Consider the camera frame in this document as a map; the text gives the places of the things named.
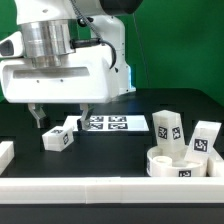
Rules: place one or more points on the white round stool seat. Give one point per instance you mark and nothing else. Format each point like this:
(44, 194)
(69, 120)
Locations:
(172, 164)

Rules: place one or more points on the white U-shaped fence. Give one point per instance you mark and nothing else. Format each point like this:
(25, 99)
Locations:
(111, 190)

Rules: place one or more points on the white marker sheet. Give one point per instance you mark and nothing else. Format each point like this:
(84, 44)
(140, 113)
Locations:
(118, 123)

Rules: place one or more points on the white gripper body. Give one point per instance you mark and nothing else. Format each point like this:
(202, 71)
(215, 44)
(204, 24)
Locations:
(83, 77)

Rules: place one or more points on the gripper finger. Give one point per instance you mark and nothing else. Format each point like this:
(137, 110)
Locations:
(83, 123)
(38, 113)

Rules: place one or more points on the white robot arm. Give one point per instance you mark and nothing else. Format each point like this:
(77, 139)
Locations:
(66, 51)

